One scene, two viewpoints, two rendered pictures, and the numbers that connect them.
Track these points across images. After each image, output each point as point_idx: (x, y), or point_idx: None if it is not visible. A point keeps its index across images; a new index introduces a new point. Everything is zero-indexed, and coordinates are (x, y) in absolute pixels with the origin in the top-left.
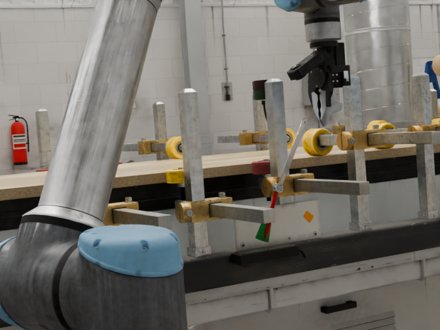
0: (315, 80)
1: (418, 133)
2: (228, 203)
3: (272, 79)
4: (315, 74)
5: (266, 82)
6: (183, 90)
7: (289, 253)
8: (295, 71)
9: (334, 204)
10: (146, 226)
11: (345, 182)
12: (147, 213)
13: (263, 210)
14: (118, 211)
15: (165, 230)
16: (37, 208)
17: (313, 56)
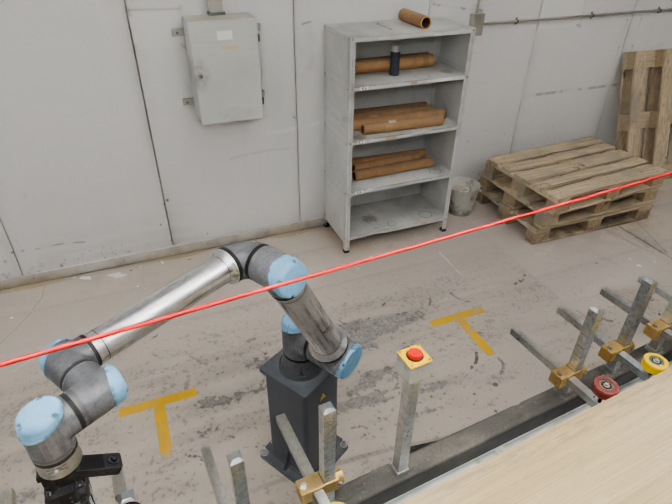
0: (87, 484)
1: (12, 502)
2: (218, 503)
3: (129, 490)
4: (85, 479)
5: (134, 498)
6: (239, 453)
7: None
8: (119, 453)
9: None
10: (293, 324)
11: (123, 479)
12: (289, 434)
13: (209, 445)
14: (310, 464)
15: (286, 319)
16: (338, 328)
17: (89, 455)
